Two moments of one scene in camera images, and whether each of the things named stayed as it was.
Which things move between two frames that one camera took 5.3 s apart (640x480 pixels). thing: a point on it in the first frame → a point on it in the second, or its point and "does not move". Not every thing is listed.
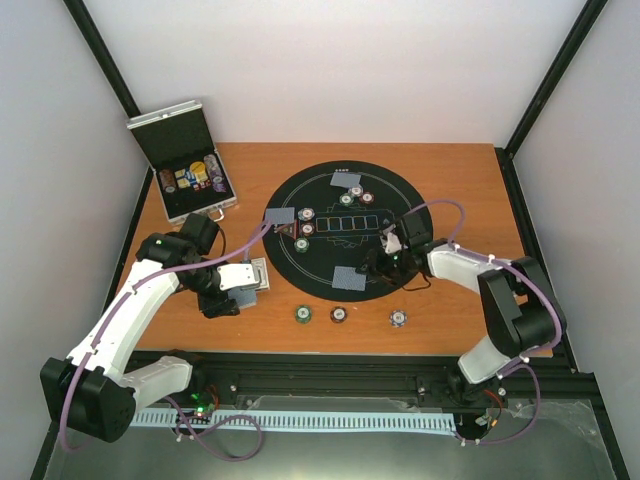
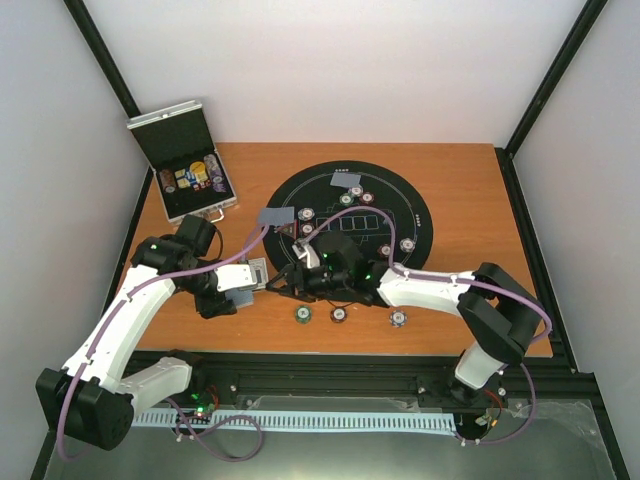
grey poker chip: [398, 318] does not move
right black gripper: [376, 268] → [295, 278]
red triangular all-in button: [289, 229] does not move
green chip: [346, 199] does not move
